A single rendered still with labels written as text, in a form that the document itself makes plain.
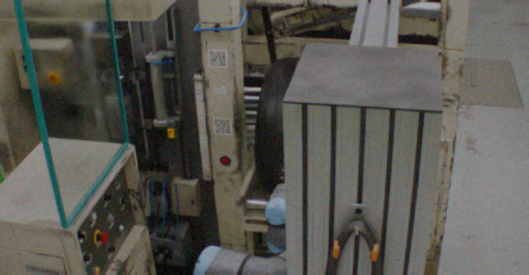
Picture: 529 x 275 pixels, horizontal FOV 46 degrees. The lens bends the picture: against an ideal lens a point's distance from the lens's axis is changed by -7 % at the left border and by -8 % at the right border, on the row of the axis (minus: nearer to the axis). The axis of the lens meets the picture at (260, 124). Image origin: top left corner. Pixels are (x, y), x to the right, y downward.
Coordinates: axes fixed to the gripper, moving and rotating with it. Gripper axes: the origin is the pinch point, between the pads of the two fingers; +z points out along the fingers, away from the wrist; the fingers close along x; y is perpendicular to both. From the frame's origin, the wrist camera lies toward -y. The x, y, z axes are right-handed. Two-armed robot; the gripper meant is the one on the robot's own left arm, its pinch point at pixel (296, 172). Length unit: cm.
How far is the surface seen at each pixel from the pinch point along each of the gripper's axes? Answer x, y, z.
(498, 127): -117, -89, 288
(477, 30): -119, -63, 512
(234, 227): 32, -45, 34
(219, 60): 33, 32, 25
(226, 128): 32.7, 3.1, 28.2
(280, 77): 10.0, 27.0, 24.2
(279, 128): 7.8, 12.3, 10.3
